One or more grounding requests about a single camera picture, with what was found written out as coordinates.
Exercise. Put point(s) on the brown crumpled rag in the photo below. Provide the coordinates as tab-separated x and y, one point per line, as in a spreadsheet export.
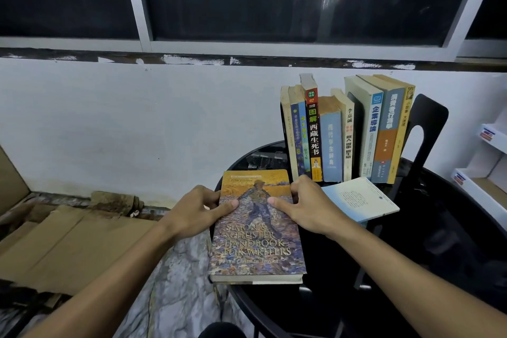
115	203

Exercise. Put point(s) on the person's right forearm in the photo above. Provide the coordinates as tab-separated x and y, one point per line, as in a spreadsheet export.
416	290

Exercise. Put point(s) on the lavender Hanyu Pinyin dictionary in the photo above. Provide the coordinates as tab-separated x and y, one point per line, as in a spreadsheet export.
330	139

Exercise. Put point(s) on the light blue thin booklet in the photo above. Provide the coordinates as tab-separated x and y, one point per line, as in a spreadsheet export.
360	199

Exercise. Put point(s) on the yellow book with black characters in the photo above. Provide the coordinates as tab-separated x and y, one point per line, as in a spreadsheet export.
404	131

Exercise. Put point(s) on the grey cover book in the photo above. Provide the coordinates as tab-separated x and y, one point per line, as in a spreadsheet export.
284	128

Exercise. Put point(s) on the white cardboard display stand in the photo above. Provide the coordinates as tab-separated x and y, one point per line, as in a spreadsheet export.
475	191

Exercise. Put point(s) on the large grey-teal book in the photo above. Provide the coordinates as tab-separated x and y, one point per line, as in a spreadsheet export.
390	131

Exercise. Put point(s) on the round black table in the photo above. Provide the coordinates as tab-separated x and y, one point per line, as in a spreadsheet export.
435	250

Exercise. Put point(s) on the person's left forearm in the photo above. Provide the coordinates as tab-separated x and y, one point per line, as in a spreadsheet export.
99	294

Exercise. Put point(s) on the person's right hand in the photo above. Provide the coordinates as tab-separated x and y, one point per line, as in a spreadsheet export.
313	211

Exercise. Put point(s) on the row of books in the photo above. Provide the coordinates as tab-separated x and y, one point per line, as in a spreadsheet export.
429	112

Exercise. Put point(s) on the person's left hand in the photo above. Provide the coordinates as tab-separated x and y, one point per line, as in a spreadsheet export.
190	215

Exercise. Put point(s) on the yellow book with blue spine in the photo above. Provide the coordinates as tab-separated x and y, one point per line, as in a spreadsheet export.
295	131

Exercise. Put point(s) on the brown cardboard sheet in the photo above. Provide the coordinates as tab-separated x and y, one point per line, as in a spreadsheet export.
12	183
79	250

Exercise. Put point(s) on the Understanding Business textbook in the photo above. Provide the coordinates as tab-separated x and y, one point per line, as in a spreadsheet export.
372	131

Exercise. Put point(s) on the Van Gogh cover handbook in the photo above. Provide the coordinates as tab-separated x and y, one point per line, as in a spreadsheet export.
257	250

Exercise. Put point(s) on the orange illustrated cover book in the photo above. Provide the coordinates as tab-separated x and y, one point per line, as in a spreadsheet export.
313	128

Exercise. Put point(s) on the cream book with barcode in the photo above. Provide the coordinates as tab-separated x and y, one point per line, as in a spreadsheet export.
348	131

